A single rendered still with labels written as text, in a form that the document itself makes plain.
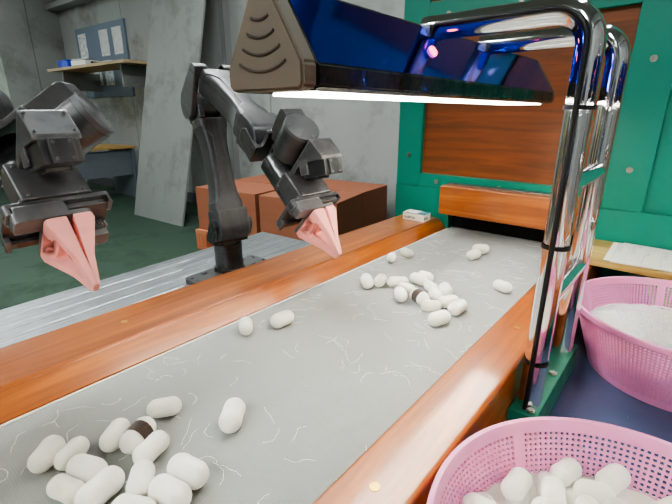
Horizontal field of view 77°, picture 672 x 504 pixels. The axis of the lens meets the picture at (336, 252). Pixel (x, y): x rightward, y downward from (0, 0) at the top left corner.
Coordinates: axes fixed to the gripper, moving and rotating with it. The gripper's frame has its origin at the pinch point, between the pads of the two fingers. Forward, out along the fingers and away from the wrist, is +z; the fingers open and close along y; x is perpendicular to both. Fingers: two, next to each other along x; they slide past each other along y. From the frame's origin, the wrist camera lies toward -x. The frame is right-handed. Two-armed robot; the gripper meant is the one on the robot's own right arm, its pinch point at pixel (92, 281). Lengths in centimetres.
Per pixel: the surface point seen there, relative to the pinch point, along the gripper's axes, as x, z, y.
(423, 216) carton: 8, 3, 77
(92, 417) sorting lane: 5.3, 11.7, -4.3
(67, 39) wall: 341, -572, 245
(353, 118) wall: 106, -140, 273
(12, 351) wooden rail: 13.3, -1.5, -6.5
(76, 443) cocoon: 0.9, 14.3, -7.2
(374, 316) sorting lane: -0.2, 18.8, 31.3
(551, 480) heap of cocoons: -18.7, 39.7, 16.2
